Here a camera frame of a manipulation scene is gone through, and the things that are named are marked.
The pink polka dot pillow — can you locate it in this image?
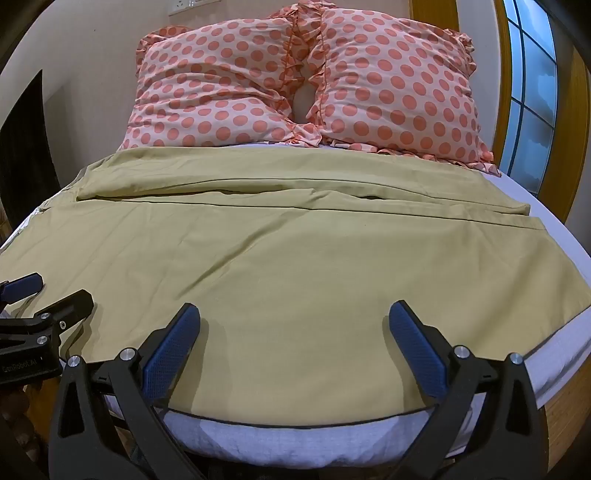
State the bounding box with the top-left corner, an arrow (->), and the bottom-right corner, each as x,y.
117,21 -> 324,151
295,0 -> 502,176

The dark furniture panel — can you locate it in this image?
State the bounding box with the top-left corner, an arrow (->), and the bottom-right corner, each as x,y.
0,69 -> 60,222

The wooden framed glass window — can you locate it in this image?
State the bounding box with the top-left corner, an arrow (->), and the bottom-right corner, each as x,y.
492,0 -> 591,224

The bed with white sheet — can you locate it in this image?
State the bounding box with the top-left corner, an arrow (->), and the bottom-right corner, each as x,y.
0,138 -> 591,467

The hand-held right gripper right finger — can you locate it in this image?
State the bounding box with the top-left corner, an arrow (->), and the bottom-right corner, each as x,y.
388,300 -> 544,480

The wooden wall trim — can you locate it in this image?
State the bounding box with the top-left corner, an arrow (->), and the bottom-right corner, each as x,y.
410,0 -> 459,34

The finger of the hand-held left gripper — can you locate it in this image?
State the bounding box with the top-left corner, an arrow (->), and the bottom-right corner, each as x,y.
0,289 -> 96,357
0,272 -> 45,306

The olive green bed sheet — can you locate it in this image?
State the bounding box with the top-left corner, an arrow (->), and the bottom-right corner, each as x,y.
0,147 -> 591,420

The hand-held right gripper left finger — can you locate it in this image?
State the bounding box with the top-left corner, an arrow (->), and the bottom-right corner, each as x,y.
48,302 -> 204,480

